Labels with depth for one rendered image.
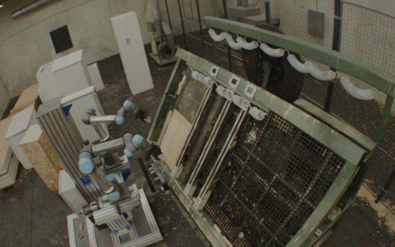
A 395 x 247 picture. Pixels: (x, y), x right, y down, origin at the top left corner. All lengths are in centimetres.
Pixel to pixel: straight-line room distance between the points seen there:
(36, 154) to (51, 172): 40
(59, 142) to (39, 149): 150
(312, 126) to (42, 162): 349
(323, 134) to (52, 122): 196
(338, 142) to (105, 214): 205
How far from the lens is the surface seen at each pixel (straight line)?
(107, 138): 267
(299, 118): 150
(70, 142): 213
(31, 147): 367
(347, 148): 137
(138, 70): 606
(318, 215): 150
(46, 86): 635
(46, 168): 387
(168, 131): 268
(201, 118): 219
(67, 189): 244
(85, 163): 185
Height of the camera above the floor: 275
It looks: 36 degrees down
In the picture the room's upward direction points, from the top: 10 degrees counter-clockwise
